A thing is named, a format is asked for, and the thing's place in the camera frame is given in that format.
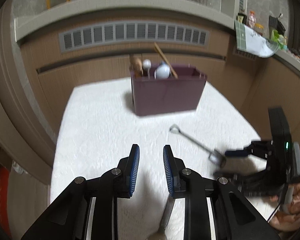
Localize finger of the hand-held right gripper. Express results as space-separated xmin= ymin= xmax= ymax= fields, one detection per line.
xmin=224 ymin=141 xmax=273 ymax=160
xmin=213 ymin=170 xmax=243 ymax=185

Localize long grey vent grille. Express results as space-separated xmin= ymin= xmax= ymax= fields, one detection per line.
xmin=58 ymin=22 xmax=211 ymax=54

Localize glass bowl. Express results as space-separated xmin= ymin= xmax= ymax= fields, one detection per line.
xmin=265 ymin=42 xmax=280 ymax=54

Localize large metal spoon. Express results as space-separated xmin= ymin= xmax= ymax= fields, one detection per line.
xmin=158 ymin=197 xmax=176 ymax=240

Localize white lace tablecloth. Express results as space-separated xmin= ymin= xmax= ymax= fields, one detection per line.
xmin=49 ymin=76 xmax=288 ymax=240

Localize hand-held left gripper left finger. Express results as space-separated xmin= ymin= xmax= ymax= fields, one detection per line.
xmin=21 ymin=144 xmax=140 ymax=240

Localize beige stone counter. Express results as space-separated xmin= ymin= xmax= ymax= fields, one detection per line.
xmin=14 ymin=0 xmax=238 ymax=46

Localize person's right hand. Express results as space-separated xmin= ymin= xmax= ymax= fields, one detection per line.
xmin=268 ymin=172 xmax=300 ymax=231

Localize green checkered white towel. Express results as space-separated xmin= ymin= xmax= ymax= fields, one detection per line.
xmin=234 ymin=20 xmax=278 ymax=58

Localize black utensil rack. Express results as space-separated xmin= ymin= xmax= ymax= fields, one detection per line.
xmin=268 ymin=13 xmax=287 ymax=35

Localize purple plastic utensil box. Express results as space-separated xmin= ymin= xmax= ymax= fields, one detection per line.
xmin=130 ymin=65 xmax=207 ymax=117

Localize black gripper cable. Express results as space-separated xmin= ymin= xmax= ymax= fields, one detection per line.
xmin=267 ymin=200 xmax=283 ymax=222

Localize wooden utensil handle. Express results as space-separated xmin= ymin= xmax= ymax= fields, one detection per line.
xmin=129 ymin=54 xmax=144 ymax=79

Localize green plastic items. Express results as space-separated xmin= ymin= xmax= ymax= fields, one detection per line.
xmin=269 ymin=29 xmax=288 ymax=51

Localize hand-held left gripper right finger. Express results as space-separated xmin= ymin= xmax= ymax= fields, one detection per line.
xmin=163 ymin=144 xmax=280 ymax=240

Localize short grey vent grille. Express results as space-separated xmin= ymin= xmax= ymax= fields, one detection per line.
xmin=233 ymin=48 xmax=257 ymax=61

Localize white plastic spoon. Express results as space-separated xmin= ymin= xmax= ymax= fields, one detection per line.
xmin=154 ymin=62 xmax=171 ymax=79

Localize black-handled white round spoon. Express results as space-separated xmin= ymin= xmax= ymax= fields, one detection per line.
xmin=142 ymin=59 xmax=153 ymax=77

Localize small metal spoon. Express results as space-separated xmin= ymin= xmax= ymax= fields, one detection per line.
xmin=169 ymin=124 xmax=227 ymax=168

